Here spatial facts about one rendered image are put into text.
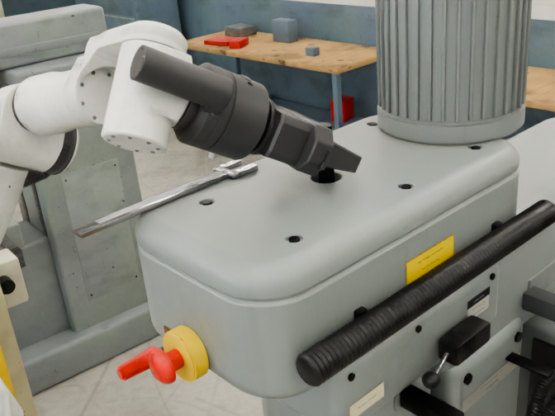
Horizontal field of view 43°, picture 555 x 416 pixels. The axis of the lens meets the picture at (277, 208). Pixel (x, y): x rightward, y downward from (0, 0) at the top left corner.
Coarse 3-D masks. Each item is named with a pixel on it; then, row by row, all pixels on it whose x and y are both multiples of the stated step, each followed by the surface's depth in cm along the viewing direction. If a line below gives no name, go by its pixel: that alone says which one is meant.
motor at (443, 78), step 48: (384, 0) 90; (432, 0) 84; (480, 0) 83; (528, 0) 88; (384, 48) 92; (432, 48) 86; (480, 48) 85; (528, 48) 90; (384, 96) 95; (432, 96) 89; (480, 96) 88
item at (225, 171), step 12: (216, 168) 88; (228, 168) 88; (240, 168) 87; (252, 168) 87; (204, 180) 84; (216, 180) 85; (168, 192) 82; (180, 192) 82; (144, 204) 79; (156, 204) 80; (108, 216) 77; (120, 216) 77; (132, 216) 78; (84, 228) 75; (96, 228) 75
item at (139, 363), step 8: (144, 352) 85; (128, 360) 84; (136, 360) 84; (144, 360) 84; (120, 368) 83; (128, 368) 83; (136, 368) 84; (144, 368) 84; (120, 376) 83; (128, 376) 83
